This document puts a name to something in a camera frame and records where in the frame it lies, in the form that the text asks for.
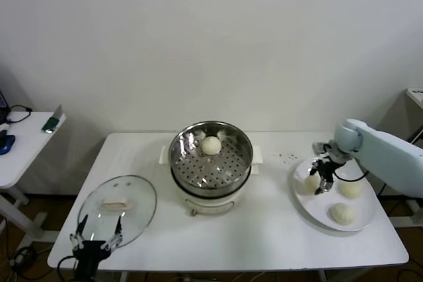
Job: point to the stainless steel steamer basket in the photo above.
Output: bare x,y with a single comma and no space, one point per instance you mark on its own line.
231,166

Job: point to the white steamed baozi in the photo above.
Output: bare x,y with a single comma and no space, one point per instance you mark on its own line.
310,184
211,146
351,190
342,213

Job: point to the scattered dark crumbs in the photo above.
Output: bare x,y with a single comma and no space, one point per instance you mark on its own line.
291,155

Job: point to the black laptop screen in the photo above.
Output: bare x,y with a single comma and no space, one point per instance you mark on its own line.
2,100

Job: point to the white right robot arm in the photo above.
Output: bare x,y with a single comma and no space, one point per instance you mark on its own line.
390,153

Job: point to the floor power strip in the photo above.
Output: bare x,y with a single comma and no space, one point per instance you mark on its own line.
20,257

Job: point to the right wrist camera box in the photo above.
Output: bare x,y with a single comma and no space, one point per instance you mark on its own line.
319,146

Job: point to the cream electric cooker base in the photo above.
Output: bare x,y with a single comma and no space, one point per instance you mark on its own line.
211,202

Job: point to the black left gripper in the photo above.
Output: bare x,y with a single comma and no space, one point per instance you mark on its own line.
87,255

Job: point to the blue handheld device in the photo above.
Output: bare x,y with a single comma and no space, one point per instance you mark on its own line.
6,143

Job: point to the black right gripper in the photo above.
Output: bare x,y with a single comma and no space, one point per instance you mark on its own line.
328,168

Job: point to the white round plate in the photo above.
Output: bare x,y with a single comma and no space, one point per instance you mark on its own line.
314,209

